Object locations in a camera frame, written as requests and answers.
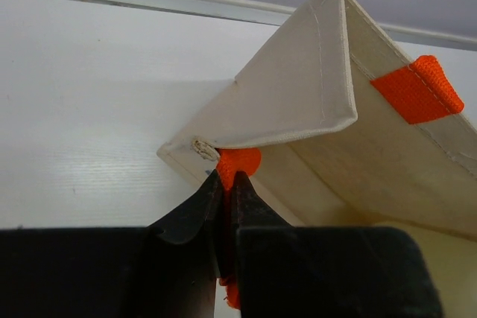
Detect cream canvas bag orange handles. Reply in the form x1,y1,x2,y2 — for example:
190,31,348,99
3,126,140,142
157,0,476,317

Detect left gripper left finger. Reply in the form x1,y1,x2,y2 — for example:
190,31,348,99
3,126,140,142
141,170,223,317

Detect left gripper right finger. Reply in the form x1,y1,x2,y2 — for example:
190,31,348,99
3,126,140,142
229,171,290,312

